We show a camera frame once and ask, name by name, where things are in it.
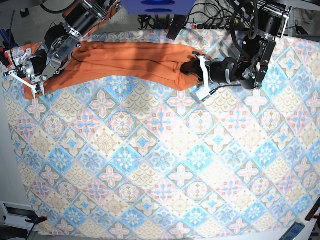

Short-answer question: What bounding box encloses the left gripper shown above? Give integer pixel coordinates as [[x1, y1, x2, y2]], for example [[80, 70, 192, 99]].
[[180, 51, 239, 96]]

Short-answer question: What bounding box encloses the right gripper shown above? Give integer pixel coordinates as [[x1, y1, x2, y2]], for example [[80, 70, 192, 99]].
[[3, 47, 48, 99]]

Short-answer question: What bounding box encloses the orange T-shirt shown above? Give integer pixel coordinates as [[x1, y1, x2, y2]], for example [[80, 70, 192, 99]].
[[23, 41, 208, 100]]

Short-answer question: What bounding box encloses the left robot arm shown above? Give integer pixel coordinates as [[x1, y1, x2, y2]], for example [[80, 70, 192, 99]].
[[180, 0, 293, 102]]

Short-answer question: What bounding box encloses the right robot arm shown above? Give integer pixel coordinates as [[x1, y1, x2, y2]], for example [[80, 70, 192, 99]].
[[3, 0, 122, 97]]

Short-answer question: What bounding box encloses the red black clamp left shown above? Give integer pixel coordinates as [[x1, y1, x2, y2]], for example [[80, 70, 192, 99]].
[[0, 46, 12, 68]]

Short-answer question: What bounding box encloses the patterned blue tile tablecloth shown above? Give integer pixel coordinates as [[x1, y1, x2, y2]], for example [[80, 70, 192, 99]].
[[0, 37, 320, 240]]

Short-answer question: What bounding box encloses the orange black clamp bottom left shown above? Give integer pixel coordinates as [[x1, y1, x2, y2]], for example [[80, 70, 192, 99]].
[[25, 216, 48, 240]]

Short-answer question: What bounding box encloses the black clamp bottom right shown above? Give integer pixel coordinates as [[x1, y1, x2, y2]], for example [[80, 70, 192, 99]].
[[305, 202, 320, 221]]

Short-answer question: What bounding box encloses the smartphone with blue screen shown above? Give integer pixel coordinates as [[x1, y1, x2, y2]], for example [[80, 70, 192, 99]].
[[279, 222, 305, 240]]

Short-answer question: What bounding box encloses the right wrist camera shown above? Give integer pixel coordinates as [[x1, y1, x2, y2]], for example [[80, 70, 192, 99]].
[[35, 82, 45, 96]]

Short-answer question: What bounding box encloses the blue handled clamp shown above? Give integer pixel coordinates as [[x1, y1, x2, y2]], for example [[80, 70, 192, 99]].
[[0, 29, 19, 50]]

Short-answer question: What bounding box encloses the black mount post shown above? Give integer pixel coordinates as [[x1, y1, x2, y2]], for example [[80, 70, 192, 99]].
[[166, 15, 187, 40]]

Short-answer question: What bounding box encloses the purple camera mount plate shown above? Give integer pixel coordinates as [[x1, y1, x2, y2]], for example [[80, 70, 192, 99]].
[[121, 0, 196, 15]]

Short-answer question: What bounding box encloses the white window frame rail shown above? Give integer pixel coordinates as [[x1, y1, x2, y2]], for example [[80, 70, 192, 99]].
[[0, 201, 37, 230]]

